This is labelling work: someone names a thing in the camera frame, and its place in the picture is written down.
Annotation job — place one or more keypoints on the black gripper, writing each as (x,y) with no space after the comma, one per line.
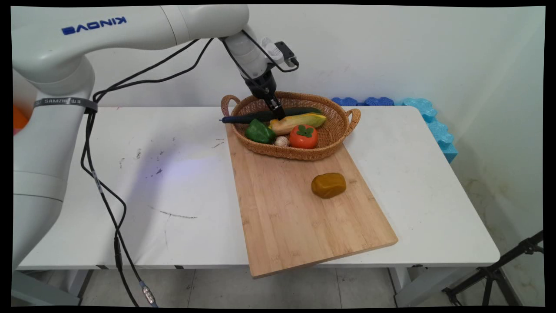
(260,84)

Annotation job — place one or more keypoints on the white garlic bulb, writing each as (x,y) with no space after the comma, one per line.
(282,141)

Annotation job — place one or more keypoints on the light blue foam mat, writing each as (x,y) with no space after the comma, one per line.
(438,130)

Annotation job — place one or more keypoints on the woven wicker basket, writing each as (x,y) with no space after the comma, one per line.
(334,130)

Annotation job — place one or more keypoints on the green bell pepper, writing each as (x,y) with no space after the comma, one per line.
(259,131)

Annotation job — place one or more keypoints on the orange object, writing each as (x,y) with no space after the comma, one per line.
(18,119)

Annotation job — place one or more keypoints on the black tripod stand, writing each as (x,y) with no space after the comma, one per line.
(493,274)

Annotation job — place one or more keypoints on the wooden cutting board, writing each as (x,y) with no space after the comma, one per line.
(295,217)

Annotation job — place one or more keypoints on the brown potato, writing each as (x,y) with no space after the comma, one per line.
(329,185)

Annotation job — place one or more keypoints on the yellow corn cob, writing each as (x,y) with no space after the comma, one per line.
(299,121)

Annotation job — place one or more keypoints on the dark blue foam piece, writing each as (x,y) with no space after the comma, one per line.
(345,101)
(378,101)

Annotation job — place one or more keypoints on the dark green cucumber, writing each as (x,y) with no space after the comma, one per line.
(252,116)

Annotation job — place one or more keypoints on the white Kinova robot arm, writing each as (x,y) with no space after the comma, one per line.
(47,152)

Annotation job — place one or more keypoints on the orange red tomato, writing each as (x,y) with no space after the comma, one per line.
(303,138)

